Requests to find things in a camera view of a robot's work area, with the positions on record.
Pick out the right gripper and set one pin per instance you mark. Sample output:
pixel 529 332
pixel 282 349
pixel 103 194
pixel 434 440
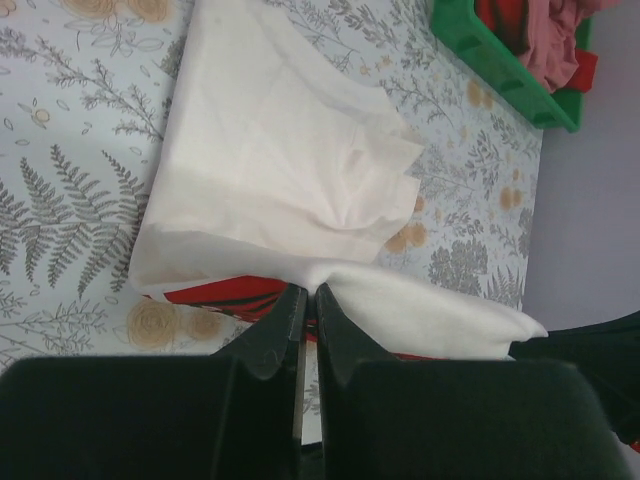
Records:
pixel 607 355

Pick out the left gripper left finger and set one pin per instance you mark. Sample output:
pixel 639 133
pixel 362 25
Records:
pixel 234 414

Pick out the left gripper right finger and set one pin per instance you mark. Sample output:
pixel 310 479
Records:
pixel 388 418

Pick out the white printed t-shirt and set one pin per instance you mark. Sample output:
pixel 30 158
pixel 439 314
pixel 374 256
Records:
pixel 277 167

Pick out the crumpled pink t-shirt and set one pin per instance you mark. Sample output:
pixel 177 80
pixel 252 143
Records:
pixel 552 56

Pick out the crumpled red t-shirt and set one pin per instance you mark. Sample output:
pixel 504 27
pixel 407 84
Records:
pixel 507 20

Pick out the green plastic tray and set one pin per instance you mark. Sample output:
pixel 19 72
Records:
pixel 455 24

